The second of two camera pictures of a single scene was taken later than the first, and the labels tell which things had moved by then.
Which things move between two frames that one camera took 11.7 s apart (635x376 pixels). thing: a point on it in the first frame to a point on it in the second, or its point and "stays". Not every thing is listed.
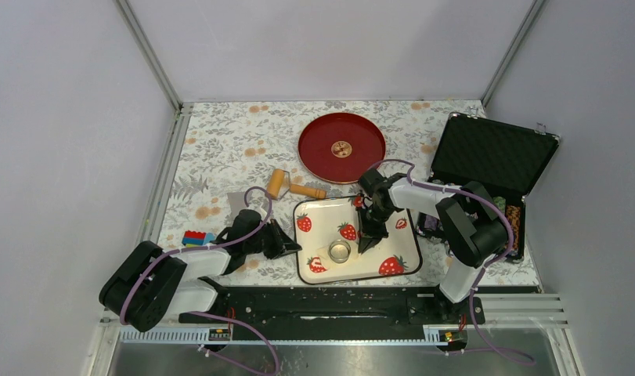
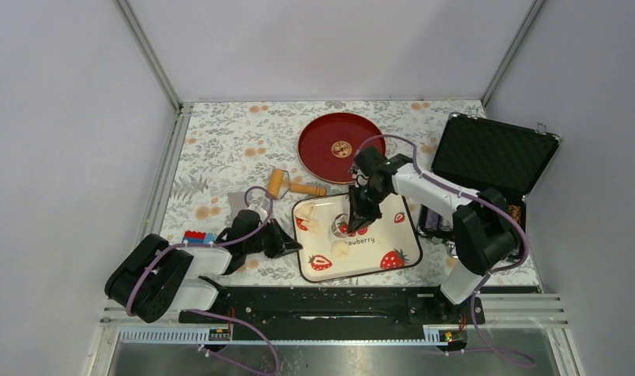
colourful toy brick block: (193, 238) stays
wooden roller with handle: (279, 185) stays
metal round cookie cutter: (339, 251) to (340, 225)
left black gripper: (282, 244) stays
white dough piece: (322, 254) to (306, 211)
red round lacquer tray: (336, 147) stays
